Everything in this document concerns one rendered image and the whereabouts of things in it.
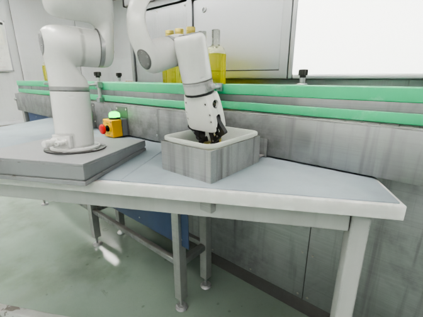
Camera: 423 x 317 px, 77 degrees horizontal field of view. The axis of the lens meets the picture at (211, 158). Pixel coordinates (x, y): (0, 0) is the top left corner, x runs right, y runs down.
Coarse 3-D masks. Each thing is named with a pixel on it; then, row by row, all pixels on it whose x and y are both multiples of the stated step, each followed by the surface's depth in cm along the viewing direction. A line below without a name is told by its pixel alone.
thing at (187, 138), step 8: (232, 128) 80; (240, 128) 78; (168, 136) 68; (176, 136) 72; (184, 136) 74; (192, 136) 77; (208, 136) 82; (224, 136) 82; (232, 136) 80; (240, 136) 68; (248, 136) 70; (184, 144) 64; (192, 144) 62; (200, 144) 60; (208, 144) 60; (216, 144) 60; (224, 144) 62
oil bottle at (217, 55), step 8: (208, 48) 91; (216, 48) 89; (216, 56) 89; (224, 56) 92; (216, 64) 90; (224, 64) 93; (216, 72) 91; (224, 72) 94; (216, 80) 92; (224, 80) 95
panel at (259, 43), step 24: (192, 0) 109; (216, 0) 102; (240, 0) 95; (264, 0) 90; (288, 0) 84; (192, 24) 111; (216, 24) 104; (240, 24) 98; (264, 24) 92; (288, 24) 86; (240, 48) 100; (264, 48) 94; (288, 48) 88; (240, 72) 101; (264, 72) 95; (288, 72) 90
